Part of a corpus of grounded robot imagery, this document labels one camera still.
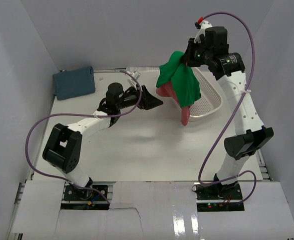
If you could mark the aluminium table edge rail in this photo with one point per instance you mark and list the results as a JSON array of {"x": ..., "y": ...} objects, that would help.
[{"x": 262, "y": 166}]

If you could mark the white paper label strip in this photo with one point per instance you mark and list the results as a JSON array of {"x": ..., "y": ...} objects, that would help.
[{"x": 142, "y": 69}]

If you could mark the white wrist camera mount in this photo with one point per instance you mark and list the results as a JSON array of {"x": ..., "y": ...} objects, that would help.
[
  {"x": 201, "y": 25},
  {"x": 132, "y": 78}
]

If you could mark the pink t shirt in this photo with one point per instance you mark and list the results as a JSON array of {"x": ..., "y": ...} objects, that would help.
[{"x": 167, "y": 91}]

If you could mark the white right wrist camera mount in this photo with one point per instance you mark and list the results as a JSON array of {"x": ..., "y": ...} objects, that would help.
[{"x": 201, "y": 25}]

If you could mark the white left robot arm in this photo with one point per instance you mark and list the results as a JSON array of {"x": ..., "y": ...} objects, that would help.
[{"x": 63, "y": 147}]

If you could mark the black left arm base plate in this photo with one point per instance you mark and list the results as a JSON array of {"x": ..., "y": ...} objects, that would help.
[{"x": 82, "y": 200}]

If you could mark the white perforated plastic basket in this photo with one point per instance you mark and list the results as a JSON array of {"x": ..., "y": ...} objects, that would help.
[{"x": 210, "y": 100}]

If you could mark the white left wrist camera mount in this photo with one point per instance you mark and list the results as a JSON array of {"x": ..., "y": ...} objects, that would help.
[{"x": 132, "y": 78}]

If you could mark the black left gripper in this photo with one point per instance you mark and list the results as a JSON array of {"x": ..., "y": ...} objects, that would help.
[{"x": 148, "y": 101}]

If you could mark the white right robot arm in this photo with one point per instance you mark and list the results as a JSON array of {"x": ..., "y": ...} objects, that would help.
[{"x": 250, "y": 132}]

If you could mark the folded blue t shirt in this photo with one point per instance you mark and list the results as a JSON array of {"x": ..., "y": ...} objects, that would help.
[{"x": 74, "y": 83}]

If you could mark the green t shirt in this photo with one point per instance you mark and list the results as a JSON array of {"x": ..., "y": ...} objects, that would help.
[{"x": 184, "y": 83}]

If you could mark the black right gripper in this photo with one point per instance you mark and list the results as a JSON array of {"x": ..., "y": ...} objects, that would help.
[{"x": 188, "y": 58}]

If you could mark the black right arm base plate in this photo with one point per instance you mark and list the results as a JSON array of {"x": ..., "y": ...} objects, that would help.
[{"x": 214, "y": 198}]

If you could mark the white paper sheet front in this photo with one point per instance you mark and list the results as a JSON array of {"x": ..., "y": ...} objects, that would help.
[{"x": 142, "y": 210}]

